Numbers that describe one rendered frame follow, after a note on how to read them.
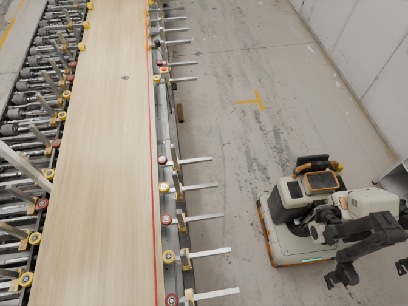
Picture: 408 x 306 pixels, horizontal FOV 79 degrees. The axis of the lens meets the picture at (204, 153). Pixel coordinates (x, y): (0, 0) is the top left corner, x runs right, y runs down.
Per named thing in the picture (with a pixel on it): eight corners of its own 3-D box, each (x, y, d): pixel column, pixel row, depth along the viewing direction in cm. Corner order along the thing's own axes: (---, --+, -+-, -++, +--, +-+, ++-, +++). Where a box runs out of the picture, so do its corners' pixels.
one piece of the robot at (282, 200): (262, 203, 256) (283, 162, 187) (314, 197, 259) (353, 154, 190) (271, 237, 238) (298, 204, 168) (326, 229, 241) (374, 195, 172)
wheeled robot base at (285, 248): (254, 202, 272) (258, 193, 251) (311, 195, 275) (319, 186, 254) (271, 269, 235) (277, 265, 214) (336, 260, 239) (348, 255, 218)
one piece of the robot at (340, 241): (318, 226, 172) (331, 216, 154) (356, 221, 173) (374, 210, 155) (327, 251, 163) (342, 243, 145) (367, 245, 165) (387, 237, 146)
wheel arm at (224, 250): (229, 248, 174) (230, 246, 171) (231, 252, 172) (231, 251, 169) (167, 257, 171) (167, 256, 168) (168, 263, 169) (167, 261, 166)
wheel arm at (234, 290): (238, 287, 158) (238, 286, 154) (239, 293, 156) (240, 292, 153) (169, 299, 155) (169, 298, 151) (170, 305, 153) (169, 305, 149)
